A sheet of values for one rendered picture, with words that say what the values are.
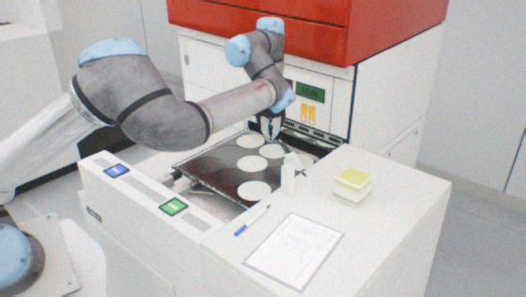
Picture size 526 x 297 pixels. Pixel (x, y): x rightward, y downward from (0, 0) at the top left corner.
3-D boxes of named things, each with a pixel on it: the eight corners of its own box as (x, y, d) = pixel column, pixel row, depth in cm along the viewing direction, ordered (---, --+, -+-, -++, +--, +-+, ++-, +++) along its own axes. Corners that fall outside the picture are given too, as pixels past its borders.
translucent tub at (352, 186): (347, 185, 117) (348, 164, 114) (371, 195, 113) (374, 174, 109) (332, 197, 112) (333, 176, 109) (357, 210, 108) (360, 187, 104)
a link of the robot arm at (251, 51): (256, 69, 104) (284, 58, 112) (231, 31, 105) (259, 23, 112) (240, 85, 110) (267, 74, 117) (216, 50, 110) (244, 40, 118)
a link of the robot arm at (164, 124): (174, 157, 72) (308, 90, 110) (137, 103, 73) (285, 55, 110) (143, 184, 80) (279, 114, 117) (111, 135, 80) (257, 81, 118)
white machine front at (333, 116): (191, 111, 193) (181, 21, 173) (346, 176, 147) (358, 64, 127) (185, 113, 191) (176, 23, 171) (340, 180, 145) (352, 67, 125)
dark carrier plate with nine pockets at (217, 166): (249, 131, 161) (249, 129, 161) (325, 162, 141) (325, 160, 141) (177, 167, 139) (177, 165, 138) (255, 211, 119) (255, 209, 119)
